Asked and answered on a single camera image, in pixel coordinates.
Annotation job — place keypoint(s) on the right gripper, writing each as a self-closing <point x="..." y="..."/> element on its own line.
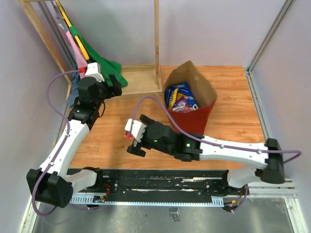
<point x="136" y="150"/>

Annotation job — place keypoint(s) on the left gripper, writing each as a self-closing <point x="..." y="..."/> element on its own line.
<point x="112" y="91"/>

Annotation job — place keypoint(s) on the purple candy bag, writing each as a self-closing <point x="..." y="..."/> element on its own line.
<point x="182" y="106"/>

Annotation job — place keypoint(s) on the red brown paper bag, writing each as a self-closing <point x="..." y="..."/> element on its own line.
<point x="204" y="94"/>

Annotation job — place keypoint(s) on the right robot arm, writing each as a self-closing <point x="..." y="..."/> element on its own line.
<point x="262" y="161"/>

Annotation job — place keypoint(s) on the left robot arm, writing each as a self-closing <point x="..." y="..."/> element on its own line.
<point x="50" y="183"/>

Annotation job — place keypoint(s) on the blue chips bag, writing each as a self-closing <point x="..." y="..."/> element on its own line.
<point x="173" y="93"/>

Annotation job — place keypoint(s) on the green cloth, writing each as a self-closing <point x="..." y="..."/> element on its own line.
<point x="107" y="66"/>

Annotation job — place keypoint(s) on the wooden clothes rack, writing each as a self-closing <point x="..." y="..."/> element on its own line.
<point x="135" y="80"/>

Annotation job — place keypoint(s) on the pink cloth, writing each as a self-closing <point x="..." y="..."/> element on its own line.
<point x="80" y="60"/>

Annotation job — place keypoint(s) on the blue grey cloth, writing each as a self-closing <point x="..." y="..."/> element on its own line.
<point x="75" y="76"/>

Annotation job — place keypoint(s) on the yellow hanger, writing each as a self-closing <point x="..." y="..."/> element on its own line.
<point x="69" y="25"/>

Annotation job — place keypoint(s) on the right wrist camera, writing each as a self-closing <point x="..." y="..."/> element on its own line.
<point x="134" y="129"/>

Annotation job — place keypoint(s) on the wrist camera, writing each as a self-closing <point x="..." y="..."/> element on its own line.
<point x="134" y="129"/>
<point x="94" y="70"/>

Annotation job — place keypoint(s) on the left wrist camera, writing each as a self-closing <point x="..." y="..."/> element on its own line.
<point x="94" y="70"/>

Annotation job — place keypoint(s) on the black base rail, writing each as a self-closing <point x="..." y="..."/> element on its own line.
<point x="134" y="184"/>

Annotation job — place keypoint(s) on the left aluminium frame post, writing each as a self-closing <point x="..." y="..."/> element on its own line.
<point x="52" y="20"/>

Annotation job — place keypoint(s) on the aluminium frame post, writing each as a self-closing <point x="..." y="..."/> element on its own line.
<point x="270" y="34"/>
<point x="52" y="20"/>

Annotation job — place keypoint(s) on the grey slotted cable duct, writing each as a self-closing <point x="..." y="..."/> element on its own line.
<point x="97" y="200"/>

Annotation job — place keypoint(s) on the front aluminium rail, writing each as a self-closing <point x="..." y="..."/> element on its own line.
<point x="267" y="190"/>

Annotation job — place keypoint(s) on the right aluminium frame post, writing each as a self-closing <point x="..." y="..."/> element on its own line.
<point x="270" y="34"/>

